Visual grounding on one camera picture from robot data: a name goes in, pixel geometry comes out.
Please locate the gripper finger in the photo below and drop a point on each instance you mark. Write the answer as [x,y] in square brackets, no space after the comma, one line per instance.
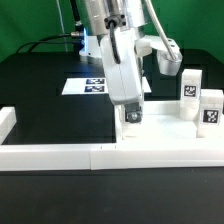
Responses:
[133,112]

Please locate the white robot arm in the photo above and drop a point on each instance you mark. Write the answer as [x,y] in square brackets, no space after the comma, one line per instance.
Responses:
[119,34]

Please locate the white tag sheet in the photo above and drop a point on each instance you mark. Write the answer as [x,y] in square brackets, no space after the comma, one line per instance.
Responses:
[84,86]

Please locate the white U-shaped fence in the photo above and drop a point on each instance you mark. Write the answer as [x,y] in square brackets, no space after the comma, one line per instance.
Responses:
[103,156]

